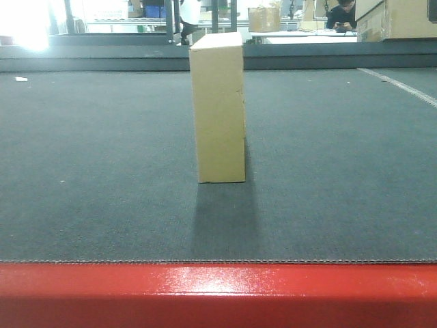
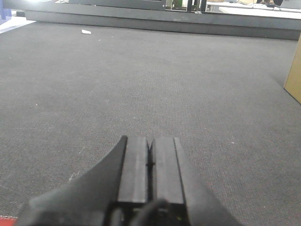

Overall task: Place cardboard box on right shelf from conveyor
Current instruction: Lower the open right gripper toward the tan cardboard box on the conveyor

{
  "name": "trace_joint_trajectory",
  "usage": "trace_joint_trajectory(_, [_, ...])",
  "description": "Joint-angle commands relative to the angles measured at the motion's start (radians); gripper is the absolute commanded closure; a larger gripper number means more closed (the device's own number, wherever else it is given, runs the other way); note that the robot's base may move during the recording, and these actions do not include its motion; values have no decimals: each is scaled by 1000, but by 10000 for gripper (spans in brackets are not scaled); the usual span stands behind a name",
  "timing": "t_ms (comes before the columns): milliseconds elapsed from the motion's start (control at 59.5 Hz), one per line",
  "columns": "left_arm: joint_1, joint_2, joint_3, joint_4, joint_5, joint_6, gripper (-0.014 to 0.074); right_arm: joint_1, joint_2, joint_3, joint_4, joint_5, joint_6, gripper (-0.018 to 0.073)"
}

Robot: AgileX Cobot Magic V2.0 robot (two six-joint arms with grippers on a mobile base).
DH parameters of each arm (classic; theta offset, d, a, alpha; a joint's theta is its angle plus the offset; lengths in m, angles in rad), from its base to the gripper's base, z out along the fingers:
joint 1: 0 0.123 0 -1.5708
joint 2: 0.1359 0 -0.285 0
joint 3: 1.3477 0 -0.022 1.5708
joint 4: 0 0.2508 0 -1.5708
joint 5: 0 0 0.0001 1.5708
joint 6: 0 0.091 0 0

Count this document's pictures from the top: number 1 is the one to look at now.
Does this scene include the red conveyor frame edge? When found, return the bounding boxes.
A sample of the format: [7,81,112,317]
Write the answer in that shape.
[1,263,436,327]

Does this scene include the standing person white shirt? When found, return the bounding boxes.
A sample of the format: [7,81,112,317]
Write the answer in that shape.
[180,0,201,45]

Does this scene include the taped brown background box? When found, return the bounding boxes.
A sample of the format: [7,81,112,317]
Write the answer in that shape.
[248,7,281,33]

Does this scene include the dark metal frame posts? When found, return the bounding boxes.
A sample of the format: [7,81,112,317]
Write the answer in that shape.
[64,1,238,45]

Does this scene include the dark grey conveyor belt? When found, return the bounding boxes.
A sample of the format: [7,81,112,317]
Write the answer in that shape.
[1,56,436,262]

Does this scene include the seated person in black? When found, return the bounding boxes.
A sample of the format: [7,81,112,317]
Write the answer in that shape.
[326,0,357,30]

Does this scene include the white background table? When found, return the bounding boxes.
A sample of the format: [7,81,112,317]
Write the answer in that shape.
[251,29,358,44]

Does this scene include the tall tan cardboard box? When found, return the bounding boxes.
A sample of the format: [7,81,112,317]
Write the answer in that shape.
[189,32,246,183]

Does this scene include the large cardboard box right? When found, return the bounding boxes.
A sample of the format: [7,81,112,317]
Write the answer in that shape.
[356,0,436,42]

